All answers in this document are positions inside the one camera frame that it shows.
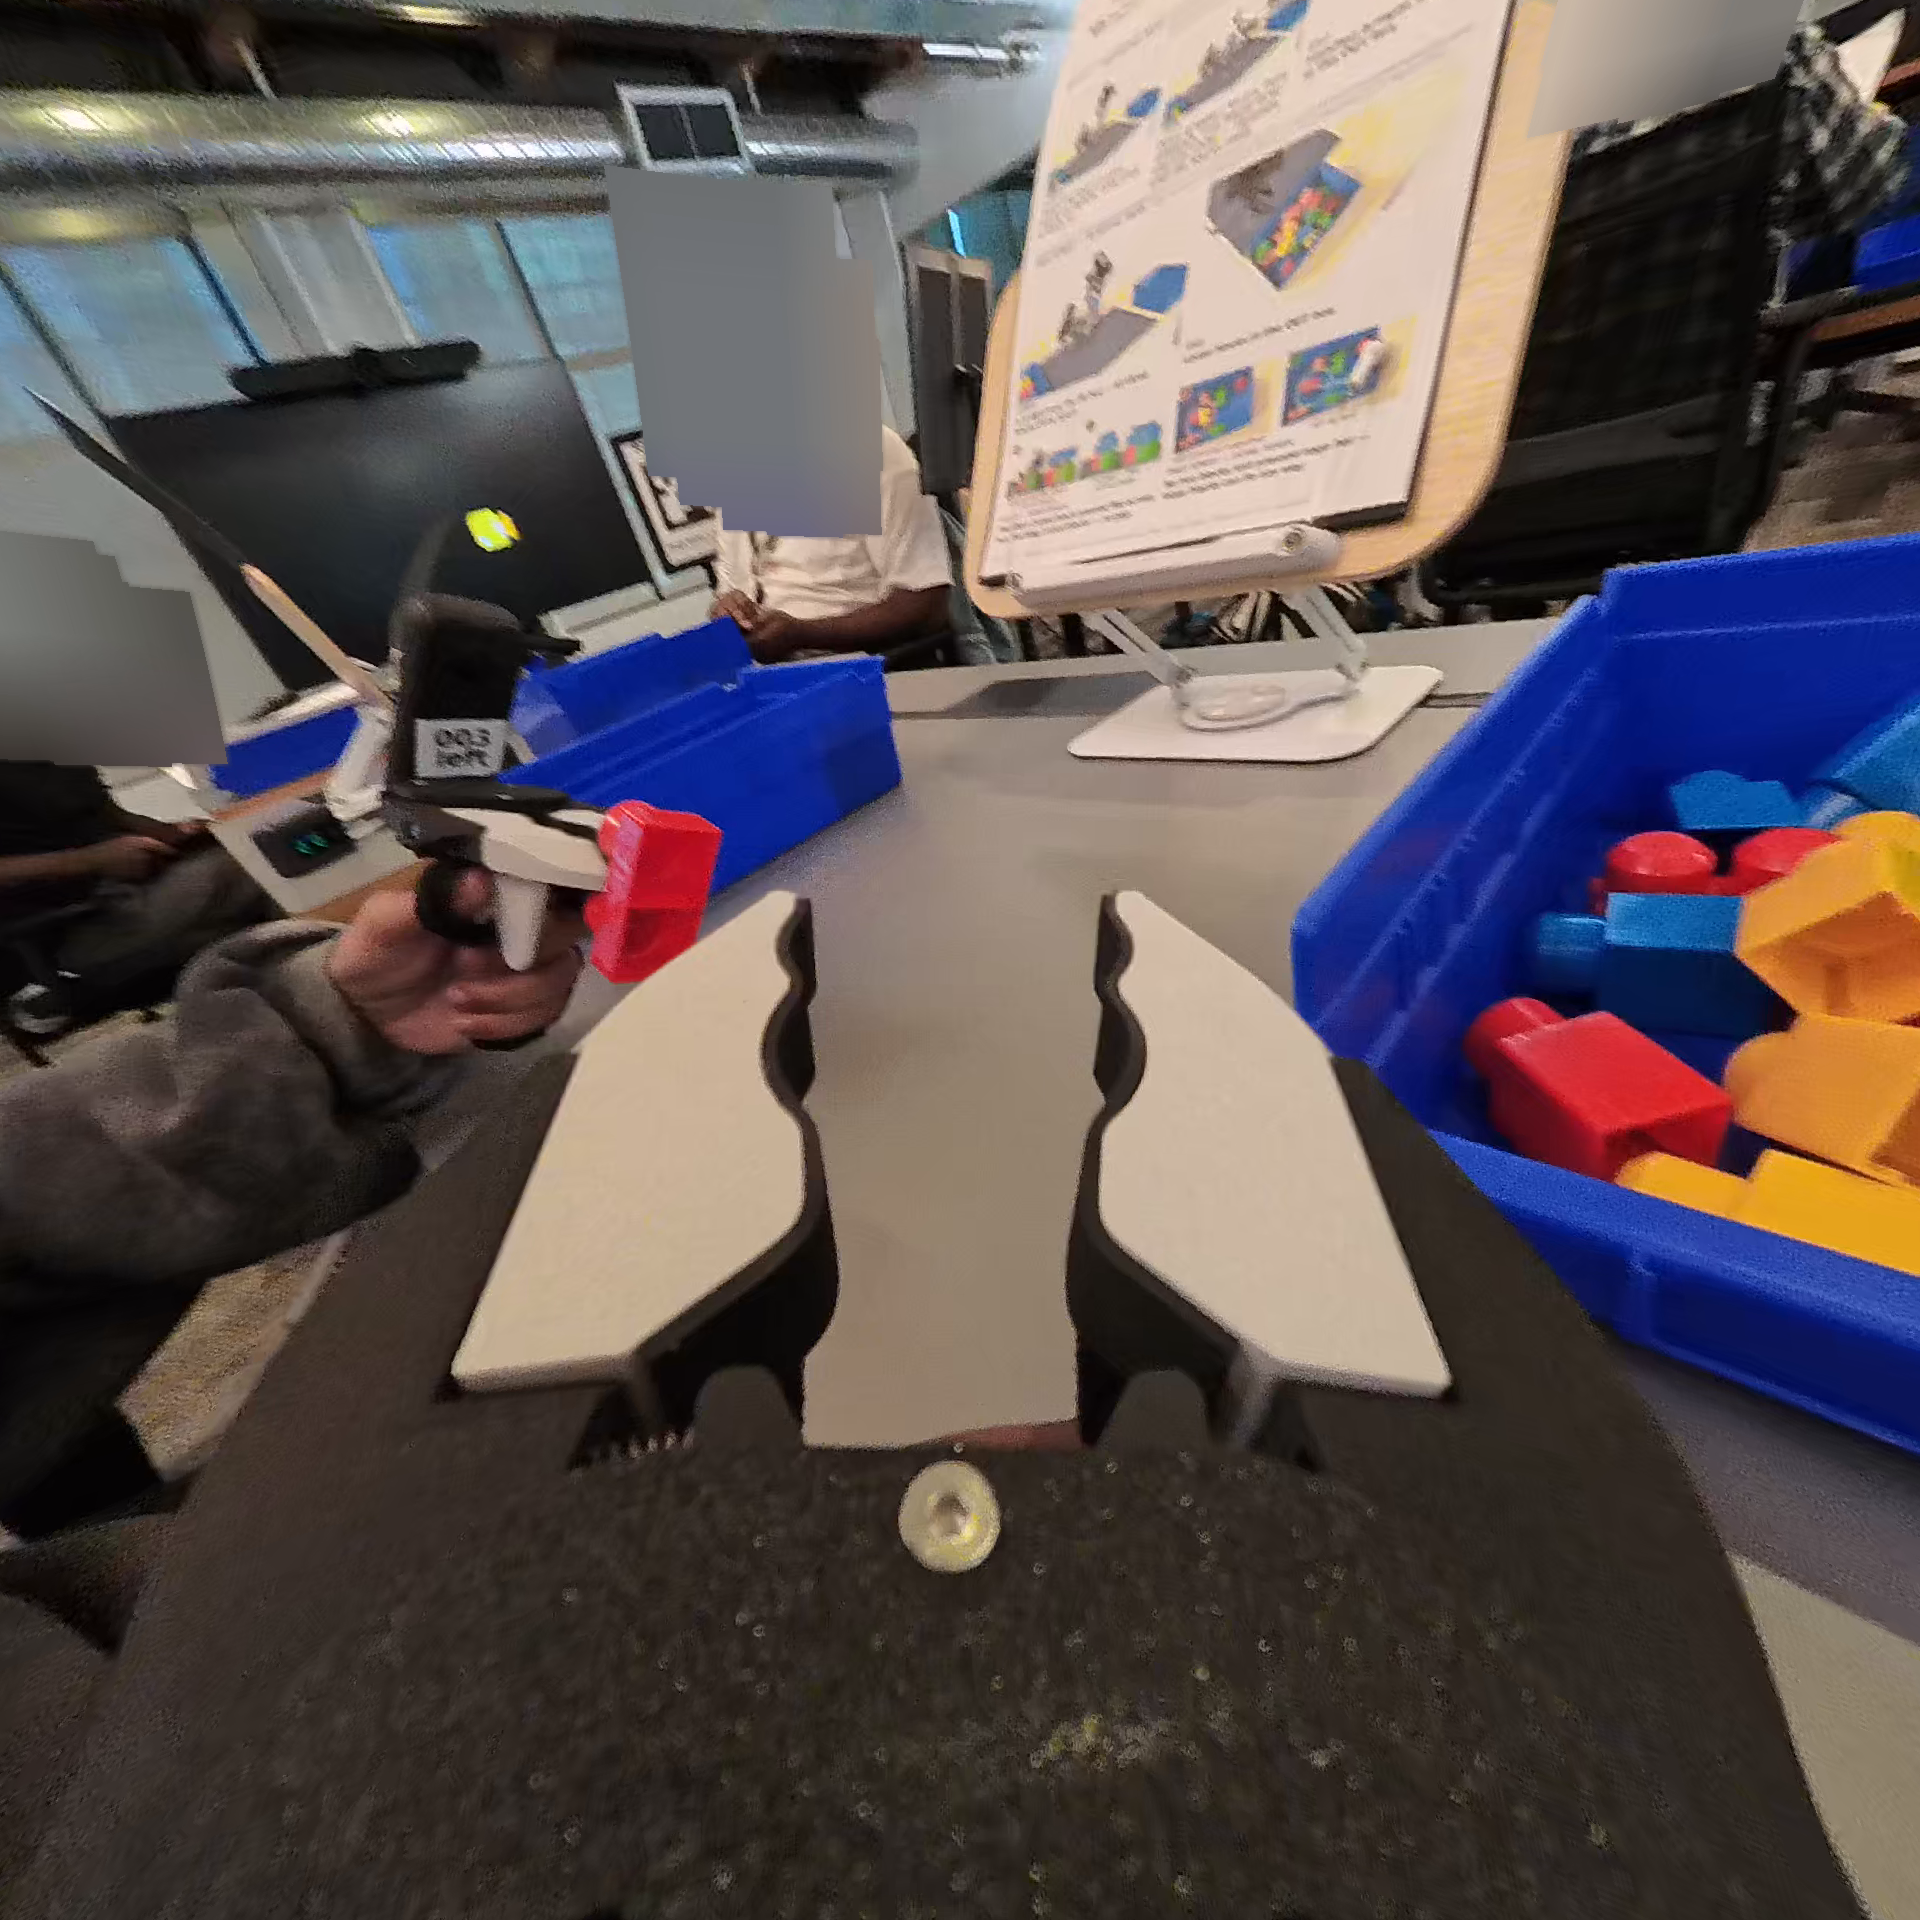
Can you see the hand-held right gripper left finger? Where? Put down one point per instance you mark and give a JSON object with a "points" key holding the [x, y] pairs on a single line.
{"points": [[643, 1168]]}

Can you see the instruction board on white stand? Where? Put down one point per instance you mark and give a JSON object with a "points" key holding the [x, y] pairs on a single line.
{"points": [[1503, 375]]}

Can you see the black metal rack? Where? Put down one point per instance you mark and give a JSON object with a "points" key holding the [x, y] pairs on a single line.
{"points": [[946, 375]]}

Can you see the printed instruction sheet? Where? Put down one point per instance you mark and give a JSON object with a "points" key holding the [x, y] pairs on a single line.
{"points": [[1242, 226]]}

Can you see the yellow-green round object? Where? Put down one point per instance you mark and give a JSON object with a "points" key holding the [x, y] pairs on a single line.
{"points": [[493, 527]]}

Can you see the wooden table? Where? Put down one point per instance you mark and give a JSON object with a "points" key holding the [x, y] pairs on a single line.
{"points": [[1844, 317]]}

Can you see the blue toy block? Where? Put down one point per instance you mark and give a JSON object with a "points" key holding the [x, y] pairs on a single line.
{"points": [[1724, 805], [1673, 963], [1878, 765]]}

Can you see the light blue denim jacket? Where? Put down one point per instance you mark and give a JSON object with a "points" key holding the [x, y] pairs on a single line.
{"points": [[981, 602]]}

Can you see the yellow long toy block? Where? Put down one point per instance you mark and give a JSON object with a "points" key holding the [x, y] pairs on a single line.
{"points": [[1800, 1208]]}

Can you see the person's left hand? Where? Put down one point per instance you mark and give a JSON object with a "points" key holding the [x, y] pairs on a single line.
{"points": [[438, 995]]}

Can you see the printed tag board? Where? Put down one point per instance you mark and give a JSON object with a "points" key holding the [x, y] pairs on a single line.
{"points": [[659, 511]]}

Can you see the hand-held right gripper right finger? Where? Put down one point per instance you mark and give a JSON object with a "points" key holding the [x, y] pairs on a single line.
{"points": [[1270, 1168]]}

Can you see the black charger green display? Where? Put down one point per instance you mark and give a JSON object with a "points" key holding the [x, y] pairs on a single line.
{"points": [[308, 842]]}

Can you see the blue divided plastic bin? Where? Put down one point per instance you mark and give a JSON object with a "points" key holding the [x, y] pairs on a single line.
{"points": [[749, 779]]}

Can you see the striped bag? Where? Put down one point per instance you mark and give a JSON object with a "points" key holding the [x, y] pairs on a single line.
{"points": [[1242, 614]]}

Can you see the large black screen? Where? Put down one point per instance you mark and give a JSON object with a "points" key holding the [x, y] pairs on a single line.
{"points": [[374, 495]]}

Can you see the black video bar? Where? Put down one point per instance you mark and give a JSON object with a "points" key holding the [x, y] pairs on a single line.
{"points": [[355, 375]]}

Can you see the red two-stud toy block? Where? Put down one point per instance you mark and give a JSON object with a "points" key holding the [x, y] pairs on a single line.
{"points": [[655, 883], [1657, 866]]}

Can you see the grey desk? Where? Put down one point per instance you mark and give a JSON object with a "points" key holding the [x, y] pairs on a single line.
{"points": [[960, 840]]}

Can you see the red tall toy block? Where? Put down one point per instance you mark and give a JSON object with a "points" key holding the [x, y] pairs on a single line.
{"points": [[1595, 1087]]}

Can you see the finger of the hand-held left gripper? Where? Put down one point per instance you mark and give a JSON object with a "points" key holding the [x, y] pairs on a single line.
{"points": [[559, 858]]}

